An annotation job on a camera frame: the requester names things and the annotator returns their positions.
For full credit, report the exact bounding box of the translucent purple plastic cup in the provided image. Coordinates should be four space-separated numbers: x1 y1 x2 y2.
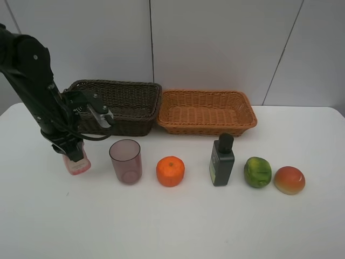
109 139 142 185

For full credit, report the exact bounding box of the green fruit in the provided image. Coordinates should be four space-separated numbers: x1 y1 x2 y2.
244 156 272 188

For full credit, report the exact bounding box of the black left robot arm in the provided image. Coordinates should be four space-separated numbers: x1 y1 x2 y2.
1 25 84 162

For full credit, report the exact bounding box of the pink lotion bottle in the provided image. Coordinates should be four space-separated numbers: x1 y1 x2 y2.
62 142 91 175

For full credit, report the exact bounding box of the orange tangerine fruit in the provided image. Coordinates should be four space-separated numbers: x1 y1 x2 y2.
156 156 185 187

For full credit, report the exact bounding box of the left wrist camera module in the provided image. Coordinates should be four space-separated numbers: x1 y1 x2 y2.
62 90 114 128

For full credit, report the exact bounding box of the dark brown wicker basket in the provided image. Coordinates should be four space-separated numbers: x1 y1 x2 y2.
64 79 162 137

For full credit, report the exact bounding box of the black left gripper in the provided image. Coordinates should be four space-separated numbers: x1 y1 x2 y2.
40 126 84 162

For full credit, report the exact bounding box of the red yellow mango fruit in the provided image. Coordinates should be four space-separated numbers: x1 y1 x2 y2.
274 166 306 195

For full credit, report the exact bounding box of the light orange wicker basket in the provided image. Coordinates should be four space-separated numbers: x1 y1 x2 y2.
157 90 257 137

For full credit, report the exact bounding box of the black bottle green label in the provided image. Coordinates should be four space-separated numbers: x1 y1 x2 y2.
209 133 235 187

